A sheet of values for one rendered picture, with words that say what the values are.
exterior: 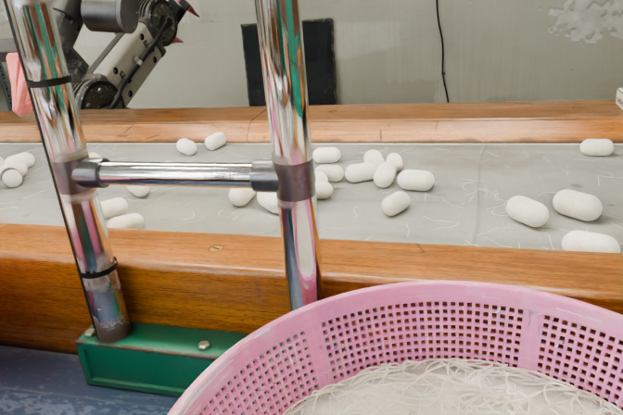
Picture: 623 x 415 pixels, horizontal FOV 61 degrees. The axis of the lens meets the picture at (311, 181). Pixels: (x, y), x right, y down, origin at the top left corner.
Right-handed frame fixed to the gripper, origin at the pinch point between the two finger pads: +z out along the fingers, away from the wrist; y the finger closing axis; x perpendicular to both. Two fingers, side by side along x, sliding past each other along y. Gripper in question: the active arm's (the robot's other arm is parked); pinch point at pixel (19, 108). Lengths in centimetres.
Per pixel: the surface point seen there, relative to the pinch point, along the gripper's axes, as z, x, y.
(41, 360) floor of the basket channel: 30.4, -8.0, 22.5
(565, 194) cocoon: 12, -4, 63
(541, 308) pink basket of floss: 25, -15, 59
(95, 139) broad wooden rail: -2.3, 11.3, 2.9
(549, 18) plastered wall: -144, 142, 93
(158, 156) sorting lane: 2.4, 7.8, 16.6
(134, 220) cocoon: 17.7, -7.5, 26.7
